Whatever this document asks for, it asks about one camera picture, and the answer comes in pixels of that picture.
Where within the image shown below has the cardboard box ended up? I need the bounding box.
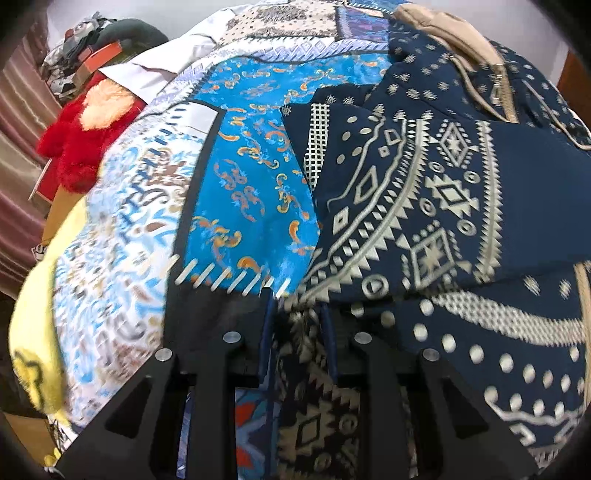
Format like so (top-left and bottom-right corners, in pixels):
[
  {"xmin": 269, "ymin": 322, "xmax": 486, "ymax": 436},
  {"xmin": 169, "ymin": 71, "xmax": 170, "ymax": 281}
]
[{"xmin": 28, "ymin": 159, "xmax": 86, "ymax": 252}]

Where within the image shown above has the striped brown curtain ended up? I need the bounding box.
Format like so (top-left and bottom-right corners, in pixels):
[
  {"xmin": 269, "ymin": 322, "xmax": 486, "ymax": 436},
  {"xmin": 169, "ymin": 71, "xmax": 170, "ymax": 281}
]
[{"xmin": 0, "ymin": 14, "xmax": 61, "ymax": 296}]

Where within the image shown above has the dark green cushion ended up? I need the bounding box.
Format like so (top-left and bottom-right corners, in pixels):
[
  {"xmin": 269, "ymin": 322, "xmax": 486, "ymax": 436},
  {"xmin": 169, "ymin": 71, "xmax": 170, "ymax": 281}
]
[{"xmin": 99, "ymin": 18, "xmax": 169, "ymax": 51}]

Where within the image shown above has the orange box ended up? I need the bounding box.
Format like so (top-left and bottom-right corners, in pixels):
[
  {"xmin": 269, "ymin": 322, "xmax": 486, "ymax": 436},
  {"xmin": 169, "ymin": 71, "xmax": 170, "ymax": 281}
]
[{"xmin": 76, "ymin": 41, "xmax": 123, "ymax": 77}]

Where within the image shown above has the red plush toy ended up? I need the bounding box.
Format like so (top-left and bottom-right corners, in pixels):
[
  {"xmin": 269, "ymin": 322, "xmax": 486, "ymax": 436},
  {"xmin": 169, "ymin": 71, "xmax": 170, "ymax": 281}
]
[{"xmin": 37, "ymin": 74, "xmax": 144, "ymax": 195}]

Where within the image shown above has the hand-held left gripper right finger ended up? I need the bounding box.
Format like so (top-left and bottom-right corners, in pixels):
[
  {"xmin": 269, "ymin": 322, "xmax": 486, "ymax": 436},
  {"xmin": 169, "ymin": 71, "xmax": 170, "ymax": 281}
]
[{"xmin": 321, "ymin": 302, "xmax": 539, "ymax": 480}]

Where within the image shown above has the blue patchwork blanket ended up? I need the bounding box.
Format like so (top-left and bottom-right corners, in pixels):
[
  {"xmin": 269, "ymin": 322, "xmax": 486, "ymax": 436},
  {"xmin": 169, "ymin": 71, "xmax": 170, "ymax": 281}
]
[{"xmin": 51, "ymin": 0, "xmax": 402, "ymax": 480}]

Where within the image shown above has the yellow blanket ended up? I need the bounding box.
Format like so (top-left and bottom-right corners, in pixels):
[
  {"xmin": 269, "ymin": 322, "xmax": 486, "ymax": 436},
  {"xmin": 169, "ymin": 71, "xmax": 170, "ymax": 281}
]
[{"xmin": 9, "ymin": 198, "xmax": 93, "ymax": 416}]

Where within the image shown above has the beige zipper jacket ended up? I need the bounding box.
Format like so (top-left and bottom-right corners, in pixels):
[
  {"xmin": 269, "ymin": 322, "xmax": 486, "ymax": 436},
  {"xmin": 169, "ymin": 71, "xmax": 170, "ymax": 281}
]
[{"xmin": 392, "ymin": 4, "xmax": 591, "ymax": 151}]

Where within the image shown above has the pile of mixed clothes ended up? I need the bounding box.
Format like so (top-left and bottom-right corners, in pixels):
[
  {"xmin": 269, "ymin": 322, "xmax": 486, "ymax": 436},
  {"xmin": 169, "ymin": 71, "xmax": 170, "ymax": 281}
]
[{"xmin": 41, "ymin": 16, "xmax": 118, "ymax": 93}]

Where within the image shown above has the white cloth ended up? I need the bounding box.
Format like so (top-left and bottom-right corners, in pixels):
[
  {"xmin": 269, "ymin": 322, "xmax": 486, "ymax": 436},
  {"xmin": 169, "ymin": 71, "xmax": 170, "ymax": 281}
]
[{"xmin": 99, "ymin": 23, "xmax": 241, "ymax": 100}]

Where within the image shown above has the navy patterned garment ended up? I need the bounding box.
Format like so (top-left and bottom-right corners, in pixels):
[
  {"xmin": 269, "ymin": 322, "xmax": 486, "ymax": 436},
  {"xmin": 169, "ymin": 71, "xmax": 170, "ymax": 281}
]
[{"xmin": 272, "ymin": 14, "xmax": 591, "ymax": 480}]

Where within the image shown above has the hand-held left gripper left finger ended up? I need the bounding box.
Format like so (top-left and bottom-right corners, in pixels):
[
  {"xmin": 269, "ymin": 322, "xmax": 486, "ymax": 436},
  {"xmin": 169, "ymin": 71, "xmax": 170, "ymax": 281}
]
[{"xmin": 55, "ymin": 286, "xmax": 280, "ymax": 480}]

